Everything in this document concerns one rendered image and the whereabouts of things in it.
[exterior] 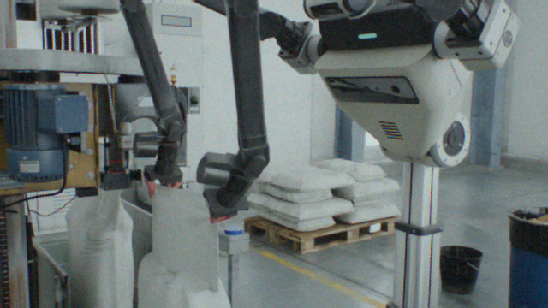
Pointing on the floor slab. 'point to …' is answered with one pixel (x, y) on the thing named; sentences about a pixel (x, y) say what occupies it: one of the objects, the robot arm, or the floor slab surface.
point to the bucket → (459, 269)
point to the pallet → (348, 232)
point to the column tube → (15, 225)
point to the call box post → (233, 280)
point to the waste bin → (528, 257)
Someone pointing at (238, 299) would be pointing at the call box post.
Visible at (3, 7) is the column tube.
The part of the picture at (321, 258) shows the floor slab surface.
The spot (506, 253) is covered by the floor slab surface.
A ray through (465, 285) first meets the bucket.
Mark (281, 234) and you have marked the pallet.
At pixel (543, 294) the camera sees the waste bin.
